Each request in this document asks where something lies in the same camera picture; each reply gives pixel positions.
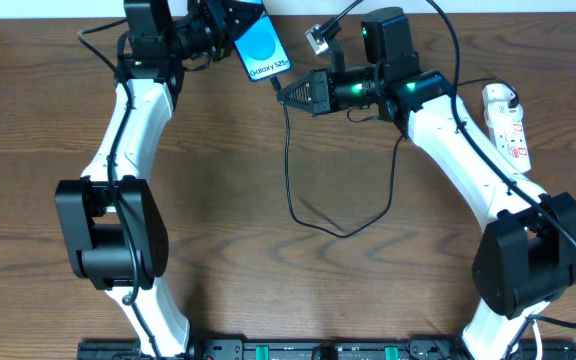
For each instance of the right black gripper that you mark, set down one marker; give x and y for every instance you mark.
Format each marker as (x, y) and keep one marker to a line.
(321, 91)

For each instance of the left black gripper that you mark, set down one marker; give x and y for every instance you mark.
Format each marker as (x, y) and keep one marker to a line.
(223, 31)

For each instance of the blue Galaxy smartphone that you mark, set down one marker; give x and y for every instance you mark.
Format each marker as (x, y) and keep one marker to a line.
(259, 46)

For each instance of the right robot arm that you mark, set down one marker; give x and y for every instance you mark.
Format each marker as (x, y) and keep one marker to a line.
(527, 256)

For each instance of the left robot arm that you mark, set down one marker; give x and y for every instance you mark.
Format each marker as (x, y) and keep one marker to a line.
(114, 233)

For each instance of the white power strip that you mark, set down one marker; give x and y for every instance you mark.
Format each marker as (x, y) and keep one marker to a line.
(506, 132)

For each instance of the white USB wall charger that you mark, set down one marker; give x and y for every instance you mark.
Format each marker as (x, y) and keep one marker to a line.
(500, 100)

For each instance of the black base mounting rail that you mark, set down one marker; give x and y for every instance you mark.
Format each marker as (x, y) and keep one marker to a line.
(236, 349)

